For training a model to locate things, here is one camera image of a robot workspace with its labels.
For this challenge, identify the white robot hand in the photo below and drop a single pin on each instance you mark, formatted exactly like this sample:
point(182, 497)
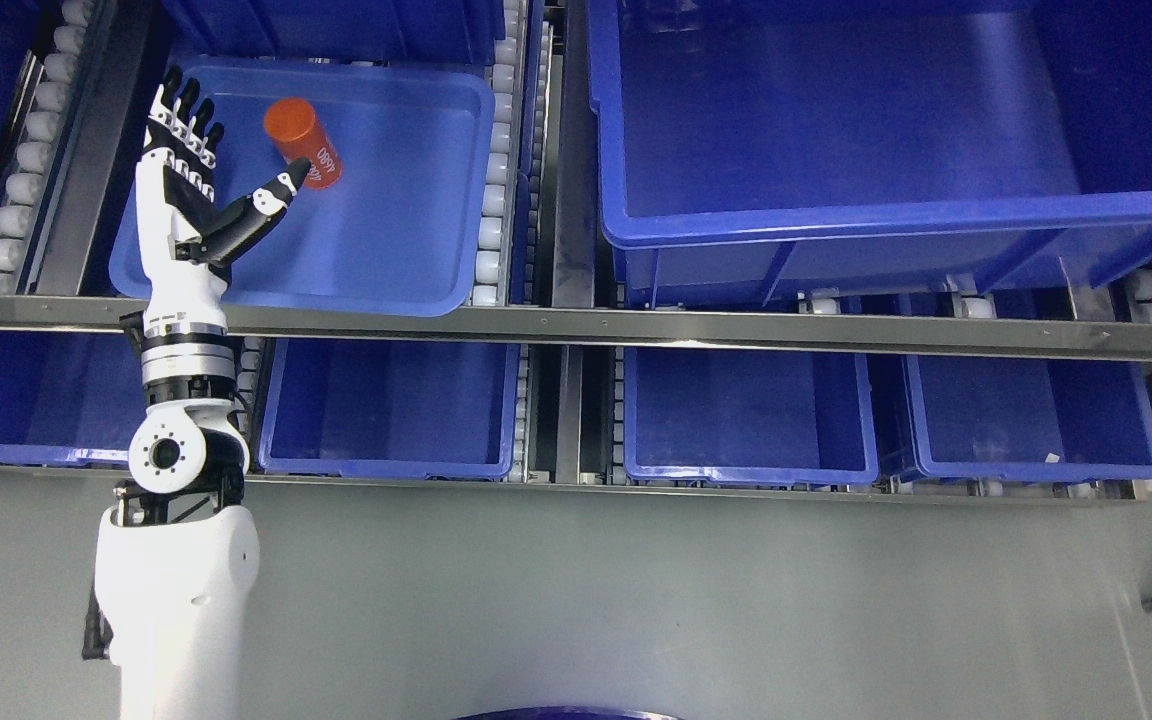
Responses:
point(174, 257)

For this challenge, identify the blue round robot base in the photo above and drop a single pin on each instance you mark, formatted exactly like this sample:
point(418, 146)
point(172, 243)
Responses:
point(567, 712)

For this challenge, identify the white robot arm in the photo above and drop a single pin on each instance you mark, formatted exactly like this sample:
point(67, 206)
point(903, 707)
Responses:
point(178, 553)

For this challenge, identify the shallow blue tray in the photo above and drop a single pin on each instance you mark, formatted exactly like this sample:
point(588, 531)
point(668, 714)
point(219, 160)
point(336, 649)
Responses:
point(397, 234)

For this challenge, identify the blue bin top centre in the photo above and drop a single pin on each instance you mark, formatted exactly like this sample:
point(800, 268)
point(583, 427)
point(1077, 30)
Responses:
point(427, 32)

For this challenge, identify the blue bin lower left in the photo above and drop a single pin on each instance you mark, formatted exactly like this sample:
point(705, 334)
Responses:
point(67, 400)

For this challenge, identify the blue bin lower middle-left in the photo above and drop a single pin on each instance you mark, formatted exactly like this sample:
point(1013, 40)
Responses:
point(391, 409)

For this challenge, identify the large blue bin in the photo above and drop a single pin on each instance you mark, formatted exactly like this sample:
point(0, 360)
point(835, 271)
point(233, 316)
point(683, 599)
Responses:
point(757, 152)

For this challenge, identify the blue bin lower middle-right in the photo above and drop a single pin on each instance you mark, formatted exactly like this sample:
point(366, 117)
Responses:
point(748, 418)

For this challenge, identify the blue bin lower right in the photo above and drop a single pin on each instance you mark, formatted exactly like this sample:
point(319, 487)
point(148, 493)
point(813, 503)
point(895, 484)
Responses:
point(1021, 420)

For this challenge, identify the metal shelf rack frame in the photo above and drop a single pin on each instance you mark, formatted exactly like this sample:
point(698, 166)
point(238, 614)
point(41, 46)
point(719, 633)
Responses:
point(544, 275)

